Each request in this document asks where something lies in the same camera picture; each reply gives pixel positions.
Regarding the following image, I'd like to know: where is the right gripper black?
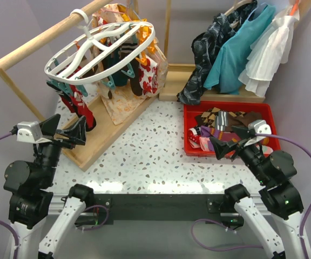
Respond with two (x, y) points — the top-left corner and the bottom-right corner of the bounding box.
(208, 125), (269, 183)

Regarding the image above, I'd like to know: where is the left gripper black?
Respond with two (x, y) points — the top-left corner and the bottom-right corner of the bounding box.
(35, 112), (86, 185)

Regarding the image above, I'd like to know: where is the brown sock grey cuff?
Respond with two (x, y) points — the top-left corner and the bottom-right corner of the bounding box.
(215, 112), (262, 132)

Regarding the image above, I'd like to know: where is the white round clip hanger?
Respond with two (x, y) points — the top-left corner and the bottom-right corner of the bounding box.
(44, 9), (156, 88)

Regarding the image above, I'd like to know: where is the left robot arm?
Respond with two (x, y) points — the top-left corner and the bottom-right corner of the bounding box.
(3, 114), (94, 258)

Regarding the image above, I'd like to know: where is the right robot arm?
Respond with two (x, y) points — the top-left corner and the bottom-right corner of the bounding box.
(210, 120), (311, 258)

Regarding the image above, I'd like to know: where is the purple striped sock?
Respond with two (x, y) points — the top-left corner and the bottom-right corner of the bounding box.
(199, 126), (240, 152)

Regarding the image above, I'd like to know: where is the red bear sock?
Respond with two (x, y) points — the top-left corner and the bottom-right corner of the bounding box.
(60, 85), (97, 132)

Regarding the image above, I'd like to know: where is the wooden clothes rack left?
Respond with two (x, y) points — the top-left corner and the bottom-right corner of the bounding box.
(0, 0), (156, 173)

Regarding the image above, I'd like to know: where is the wooden clothes rack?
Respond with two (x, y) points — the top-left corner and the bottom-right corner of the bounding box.
(158, 0), (311, 103)
(0, 0), (156, 173)

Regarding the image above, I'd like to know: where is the brown argyle sock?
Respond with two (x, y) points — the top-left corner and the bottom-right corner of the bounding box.
(194, 107), (246, 129)

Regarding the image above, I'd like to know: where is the red plastic tray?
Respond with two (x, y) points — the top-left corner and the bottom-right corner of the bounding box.
(184, 101), (276, 157)

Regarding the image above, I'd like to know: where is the floral cream garment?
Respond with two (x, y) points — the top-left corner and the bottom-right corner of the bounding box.
(92, 3), (168, 125)

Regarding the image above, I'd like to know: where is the teal dress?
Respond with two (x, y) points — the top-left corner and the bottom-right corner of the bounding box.
(204, 3), (276, 94)

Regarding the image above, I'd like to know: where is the dark green sock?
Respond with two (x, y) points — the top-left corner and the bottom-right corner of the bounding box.
(102, 40), (134, 87)

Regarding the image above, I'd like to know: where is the wooden clothes rack right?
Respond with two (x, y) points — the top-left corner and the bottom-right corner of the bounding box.
(158, 0), (311, 103)

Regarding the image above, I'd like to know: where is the dark patterned garment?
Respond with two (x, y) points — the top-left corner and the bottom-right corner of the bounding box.
(177, 1), (258, 105)

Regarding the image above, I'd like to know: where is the white pleated dress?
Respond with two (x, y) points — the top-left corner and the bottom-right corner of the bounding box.
(239, 5), (300, 97)

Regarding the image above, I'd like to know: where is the brown striped hanging sock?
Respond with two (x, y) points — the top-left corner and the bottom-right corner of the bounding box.
(120, 39), (143, 97)

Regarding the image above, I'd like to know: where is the orange clothespin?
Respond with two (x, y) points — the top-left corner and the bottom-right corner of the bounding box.
(136, 25), (156, 66)

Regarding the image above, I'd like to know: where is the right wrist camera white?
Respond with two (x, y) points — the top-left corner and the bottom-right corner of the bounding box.
(245, 120), (272, 146)

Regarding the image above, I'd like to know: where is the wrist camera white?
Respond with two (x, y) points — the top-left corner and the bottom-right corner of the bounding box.
(245, 120), (272, 146)
(17, 121), (52, 144)

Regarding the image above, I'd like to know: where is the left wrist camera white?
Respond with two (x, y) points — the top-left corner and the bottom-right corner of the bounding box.
(17, 121), (52, 144)

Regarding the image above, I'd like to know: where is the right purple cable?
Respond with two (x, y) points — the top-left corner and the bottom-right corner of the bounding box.
(192, 132), (311, 259)

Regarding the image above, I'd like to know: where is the black mounting rail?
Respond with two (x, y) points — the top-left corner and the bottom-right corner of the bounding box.
(74, 193), (245, 227)

